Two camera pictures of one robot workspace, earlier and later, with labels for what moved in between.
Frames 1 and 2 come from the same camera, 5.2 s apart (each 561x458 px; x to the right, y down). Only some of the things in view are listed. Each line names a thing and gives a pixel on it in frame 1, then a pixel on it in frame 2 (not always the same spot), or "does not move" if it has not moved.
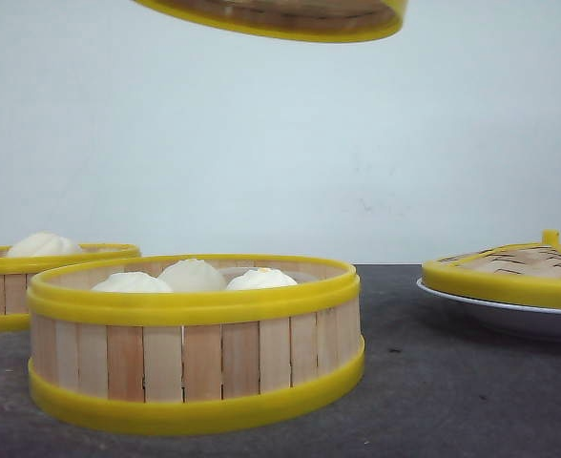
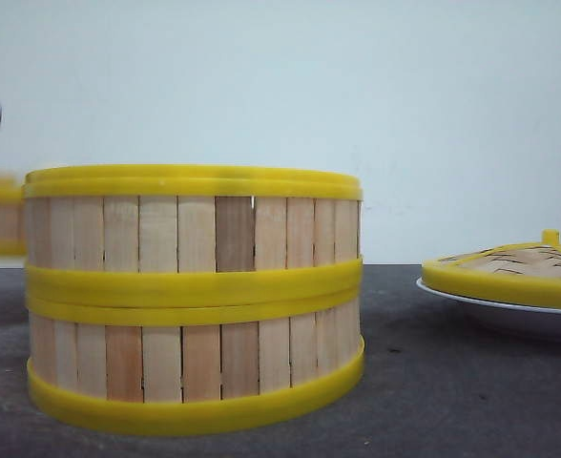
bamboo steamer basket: x=192 y=347 does not move
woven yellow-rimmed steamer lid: x=545 y=272 does not move
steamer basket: x=322 y=21 -> x=191 y=230
